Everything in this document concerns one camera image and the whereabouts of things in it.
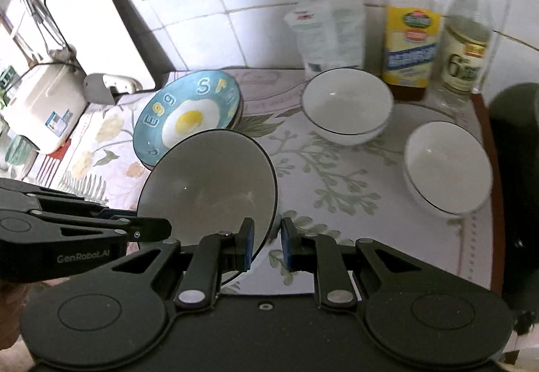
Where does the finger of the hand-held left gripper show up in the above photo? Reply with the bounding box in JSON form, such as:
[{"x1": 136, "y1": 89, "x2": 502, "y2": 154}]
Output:
[
  {"x1": 0, "y1": 211, "x2": 172, "y2": 245},
  {"x1": 0, "y1": 178, "x2": 138, "y2": 218}
]

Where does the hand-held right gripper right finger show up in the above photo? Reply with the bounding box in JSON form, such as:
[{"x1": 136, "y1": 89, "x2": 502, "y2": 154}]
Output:
[{"x1": 280, "y1": 217, "x2": 439, "y2": 311}]

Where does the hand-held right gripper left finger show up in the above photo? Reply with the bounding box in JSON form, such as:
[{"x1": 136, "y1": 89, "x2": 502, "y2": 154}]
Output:
[{"x1": 97, "y1": 217, "x2": 255, "y2": 311}]

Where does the white bowl with dark rim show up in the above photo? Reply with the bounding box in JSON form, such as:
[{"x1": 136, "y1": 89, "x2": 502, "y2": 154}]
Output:
[
  {"x1": 137, "y1": 128, "x2": 279, "y2": 286},
  {"x1": 301, "y1": 68, "x2": 395, "y2": 145},
  {"x1": 403, "y1": 121, "x2": 493, "y2": 216}
]

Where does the blue fried egg plate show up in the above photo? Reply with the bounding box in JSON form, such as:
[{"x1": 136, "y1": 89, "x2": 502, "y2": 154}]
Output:
[{"x1": 133, "y1": 71, "x2": 242, "y2": 171}]

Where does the red striped cloth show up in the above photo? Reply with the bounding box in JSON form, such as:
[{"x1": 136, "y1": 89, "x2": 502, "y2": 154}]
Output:
[{"x1": 17, "y1": 142, "x2": 78, "y2": 187}]

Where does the floral tablecloth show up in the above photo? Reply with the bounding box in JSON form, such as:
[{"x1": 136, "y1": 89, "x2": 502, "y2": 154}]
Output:
[{"x1": 8, "y1": 69, "x2": 504, "y2": 297}]

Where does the white rice cooker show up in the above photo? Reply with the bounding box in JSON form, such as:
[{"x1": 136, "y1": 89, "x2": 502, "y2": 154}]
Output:
[{"x1": 2, "y1": 62, "x2": 89, "y2": 156}]

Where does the white cutting board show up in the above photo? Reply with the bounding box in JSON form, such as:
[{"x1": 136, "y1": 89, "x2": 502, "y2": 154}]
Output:
[{"x1": 44, "y1": 0, "x2": 175, "y2": 92}]

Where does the white powder bag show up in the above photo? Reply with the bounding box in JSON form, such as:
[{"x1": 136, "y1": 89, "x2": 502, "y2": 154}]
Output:
[{"x1": 284, "y1": 3, "x2": 335, "y2": 78}]

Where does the clear plastic bag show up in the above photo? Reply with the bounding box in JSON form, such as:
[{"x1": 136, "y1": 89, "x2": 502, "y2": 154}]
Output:
[{"x1": 328, "y1": 0, "x2": 366, "y2": 71}]

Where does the cooking wine bottle yellow label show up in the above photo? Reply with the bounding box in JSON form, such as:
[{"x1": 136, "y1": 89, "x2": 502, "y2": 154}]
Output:
[{"x1": 381, "y1": 0, "x2": 443, "y2": 101}]

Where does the clear vinegar bottle yellow cap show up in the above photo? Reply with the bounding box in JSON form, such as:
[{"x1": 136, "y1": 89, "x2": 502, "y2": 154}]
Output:
[{"x1": 434, "y1": 0, "x2": 494, "y2": 114}]

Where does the black wok with wooden handle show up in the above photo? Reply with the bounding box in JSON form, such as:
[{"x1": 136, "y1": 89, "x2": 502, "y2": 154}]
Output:
[{"x1": 488, "y1": 83, "x2": 539, "y2": 305}]

